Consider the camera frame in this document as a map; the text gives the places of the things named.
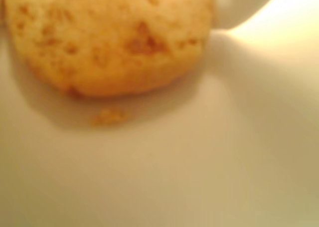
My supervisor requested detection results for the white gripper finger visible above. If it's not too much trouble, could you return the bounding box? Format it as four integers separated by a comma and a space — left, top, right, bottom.
211, 0, 285, 29

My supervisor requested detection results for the round chocolate chip mini cookie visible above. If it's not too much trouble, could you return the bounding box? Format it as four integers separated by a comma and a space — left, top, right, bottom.
3, 0, 215, 98

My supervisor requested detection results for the cookie crumb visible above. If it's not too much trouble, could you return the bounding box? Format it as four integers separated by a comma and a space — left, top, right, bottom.
91, 108, 131, 126

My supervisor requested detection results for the white paper sheet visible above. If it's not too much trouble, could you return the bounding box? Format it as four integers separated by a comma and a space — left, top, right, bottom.
0, 0, 319, 227

